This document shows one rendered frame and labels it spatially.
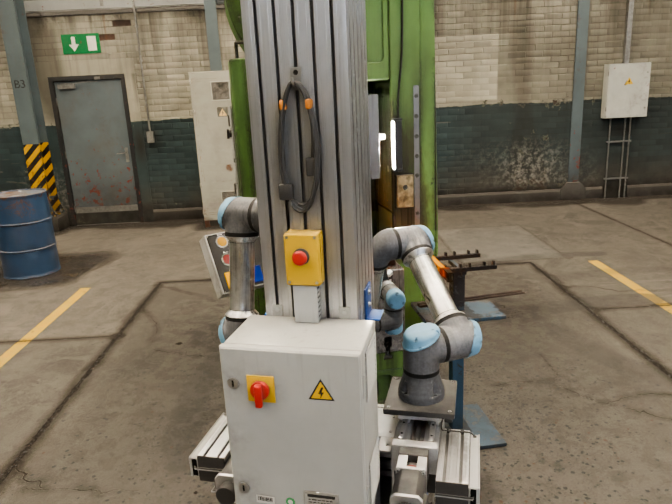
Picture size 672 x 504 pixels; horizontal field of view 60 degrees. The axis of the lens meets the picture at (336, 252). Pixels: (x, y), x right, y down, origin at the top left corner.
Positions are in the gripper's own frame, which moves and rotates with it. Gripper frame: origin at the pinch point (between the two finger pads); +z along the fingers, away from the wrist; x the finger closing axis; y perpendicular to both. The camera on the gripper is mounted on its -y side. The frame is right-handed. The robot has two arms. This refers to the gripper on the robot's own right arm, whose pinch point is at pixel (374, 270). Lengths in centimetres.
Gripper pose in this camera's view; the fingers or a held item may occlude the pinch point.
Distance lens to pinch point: 265.2
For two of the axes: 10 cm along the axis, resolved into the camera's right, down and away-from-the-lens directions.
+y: 0.5, 9.6, 2.7
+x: 9.8, -1.0, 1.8
